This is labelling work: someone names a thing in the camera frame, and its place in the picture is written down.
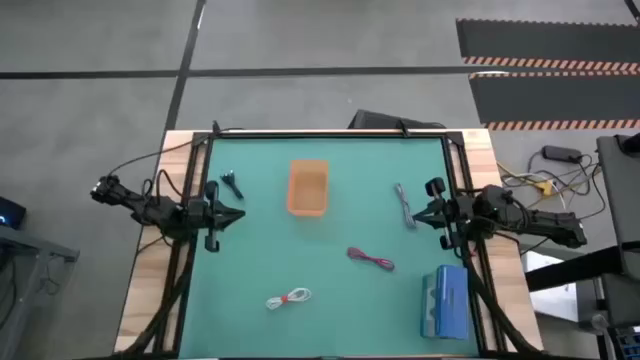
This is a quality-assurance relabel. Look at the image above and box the black left wrist cable loop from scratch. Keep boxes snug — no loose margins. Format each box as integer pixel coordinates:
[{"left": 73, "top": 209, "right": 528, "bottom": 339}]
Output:
[{"left": 142, "top": 168, "right": 184, "bottom": 201}]

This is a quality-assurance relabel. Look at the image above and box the black crossbar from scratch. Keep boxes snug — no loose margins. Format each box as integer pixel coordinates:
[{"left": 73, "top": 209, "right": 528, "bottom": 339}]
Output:
[{"left": 524, "top": 244, "right": 624, "bottom": 294}]

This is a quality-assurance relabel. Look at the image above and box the grey metal side stand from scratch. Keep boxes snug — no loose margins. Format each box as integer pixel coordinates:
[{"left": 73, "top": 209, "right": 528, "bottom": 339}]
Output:
[{"left": 0, "top": 224, "right": 81, "bottom": 360}]

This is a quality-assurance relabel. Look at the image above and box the black device with blue light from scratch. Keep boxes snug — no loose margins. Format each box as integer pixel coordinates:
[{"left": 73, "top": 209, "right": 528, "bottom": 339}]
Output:
[{"left": 0, "top": 195, "right": 28, "bottom": 231}]

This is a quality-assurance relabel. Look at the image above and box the black USB cable bundle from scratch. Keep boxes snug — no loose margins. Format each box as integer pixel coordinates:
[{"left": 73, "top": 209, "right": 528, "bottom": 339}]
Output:
[{"left": 220, "top": 170, "right": 245, "bottom": 201}]

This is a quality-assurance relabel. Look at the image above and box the black monitor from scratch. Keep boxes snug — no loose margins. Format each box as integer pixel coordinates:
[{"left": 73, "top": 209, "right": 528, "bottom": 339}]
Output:
[{"left": 347, "top": 108, "right": 447, "bottom": 132}]

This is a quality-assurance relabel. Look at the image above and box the white paper sheet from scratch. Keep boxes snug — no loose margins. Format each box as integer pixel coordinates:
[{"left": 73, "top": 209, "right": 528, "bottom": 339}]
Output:
[{"left": 519, "top": 249, "right": 581, "bottom": 324}]

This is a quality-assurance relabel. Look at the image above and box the black ramp with hazard stripe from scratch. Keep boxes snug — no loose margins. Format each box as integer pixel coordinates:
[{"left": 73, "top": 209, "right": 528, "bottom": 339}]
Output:
[
  {"left": 468, "top": 71, "right": 640, "bottom": 132},
  {"left": 455, "top": 18, "right": 640, "bottom": 67}
]

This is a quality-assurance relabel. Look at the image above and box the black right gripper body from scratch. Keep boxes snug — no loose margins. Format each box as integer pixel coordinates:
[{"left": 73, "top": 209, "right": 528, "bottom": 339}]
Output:
[{"left": 425, "top": 176, "right": 476, "bottom": 251}]

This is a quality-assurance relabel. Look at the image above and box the orange plastic bin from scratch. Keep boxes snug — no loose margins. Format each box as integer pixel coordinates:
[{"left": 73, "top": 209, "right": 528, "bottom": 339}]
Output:
[{"left": 286, "top": 159, "right": 330, "bottom": 218}]

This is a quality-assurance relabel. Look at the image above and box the white USB cable bundle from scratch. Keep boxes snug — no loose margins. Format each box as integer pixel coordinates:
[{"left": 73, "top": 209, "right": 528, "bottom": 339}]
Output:
[{"left": 265, "top": 286, "right": 313, "bottom": 311}]

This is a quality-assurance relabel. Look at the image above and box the black power adapter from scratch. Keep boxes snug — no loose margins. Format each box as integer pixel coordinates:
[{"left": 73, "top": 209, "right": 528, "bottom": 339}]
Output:
[{"left": 541, "top": 144, "right": 584, "bottom": 164}]

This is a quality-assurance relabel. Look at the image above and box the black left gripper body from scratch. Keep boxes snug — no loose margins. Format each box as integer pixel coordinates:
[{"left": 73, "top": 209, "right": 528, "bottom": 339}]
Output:
[{"left": 187, "top": 180, "right": 224, "bottom": 253}]

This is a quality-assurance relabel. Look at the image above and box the blue plastic box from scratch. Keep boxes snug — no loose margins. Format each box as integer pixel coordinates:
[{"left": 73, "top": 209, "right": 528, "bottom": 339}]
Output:
[{"left": 419, "top": 264, "right": 471, "bottom": 341}]

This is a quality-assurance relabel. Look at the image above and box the red USB cable bundle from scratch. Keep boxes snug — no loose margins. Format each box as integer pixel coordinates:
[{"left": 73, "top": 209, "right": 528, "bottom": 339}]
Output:
[{"left": 346, "top": 246, "right": 396, "bottom": 273}]

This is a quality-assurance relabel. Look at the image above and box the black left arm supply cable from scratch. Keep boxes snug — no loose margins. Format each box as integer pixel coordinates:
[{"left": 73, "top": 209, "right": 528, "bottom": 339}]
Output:
[{"left": 106, "top": 121, "right": 246, "bottom": 177}]

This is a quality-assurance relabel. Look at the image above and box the tangle of floor cables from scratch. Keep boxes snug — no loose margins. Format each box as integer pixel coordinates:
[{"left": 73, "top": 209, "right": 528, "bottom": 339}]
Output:
[{"left": 496, "top": 148, "right": 609, "bottom": 222}]

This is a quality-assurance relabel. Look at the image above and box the grey braided USB cable bundle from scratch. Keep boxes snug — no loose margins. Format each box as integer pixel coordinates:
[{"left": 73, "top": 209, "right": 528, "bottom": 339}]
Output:
[{"left": 394, "top": 182, "right": 418, "bottom": 231}]

